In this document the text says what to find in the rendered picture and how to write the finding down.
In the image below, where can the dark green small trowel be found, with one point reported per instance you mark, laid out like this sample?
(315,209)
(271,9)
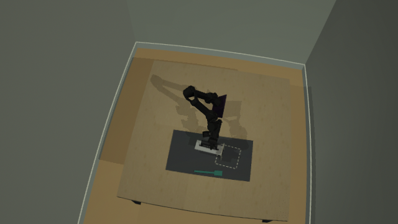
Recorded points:
(216,172)

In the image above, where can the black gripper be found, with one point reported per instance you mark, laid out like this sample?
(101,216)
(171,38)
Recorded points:
(213,140)

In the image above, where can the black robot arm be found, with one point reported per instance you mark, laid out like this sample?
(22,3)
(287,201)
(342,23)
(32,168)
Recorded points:
(211,116)

